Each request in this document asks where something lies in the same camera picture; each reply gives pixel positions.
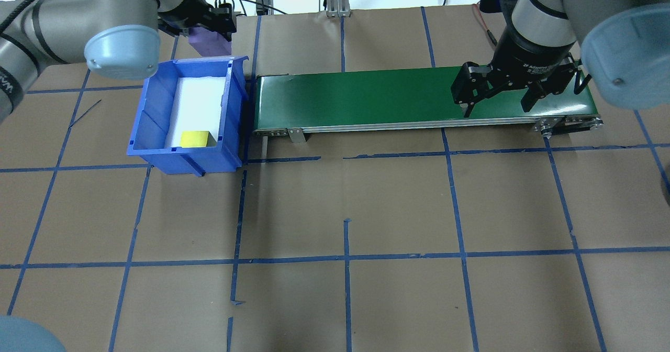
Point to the purple foam block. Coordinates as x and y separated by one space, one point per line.
209 45

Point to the yellow foam block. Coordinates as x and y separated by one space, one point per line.
196 140

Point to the white foam pad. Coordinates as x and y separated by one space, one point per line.
196 106

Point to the green conveyor belt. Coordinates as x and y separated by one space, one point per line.
366 95

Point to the blue plastic storage bin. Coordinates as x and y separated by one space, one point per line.
209 158

